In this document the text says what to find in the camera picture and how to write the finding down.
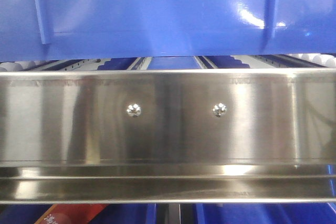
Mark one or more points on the blue plastic bin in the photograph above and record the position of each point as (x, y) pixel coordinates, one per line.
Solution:
(83, 29)

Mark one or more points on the blue lower bin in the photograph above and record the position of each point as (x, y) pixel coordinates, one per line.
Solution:
(190, 213)

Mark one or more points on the left silver screw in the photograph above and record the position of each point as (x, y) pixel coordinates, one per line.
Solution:
(134, 110)

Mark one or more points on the silver screw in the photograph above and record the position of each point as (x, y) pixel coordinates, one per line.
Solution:
(134, 110)
(219, 109)

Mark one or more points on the right silver screw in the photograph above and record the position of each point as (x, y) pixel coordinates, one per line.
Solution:
(219, 109)

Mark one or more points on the white roller track rack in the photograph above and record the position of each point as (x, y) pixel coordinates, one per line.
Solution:
(314, 60)

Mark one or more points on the red printed box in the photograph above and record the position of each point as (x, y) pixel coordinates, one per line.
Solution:
(71, 213)

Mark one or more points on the stainless steel shelf front rail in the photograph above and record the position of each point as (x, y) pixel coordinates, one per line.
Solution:
(66, 136)

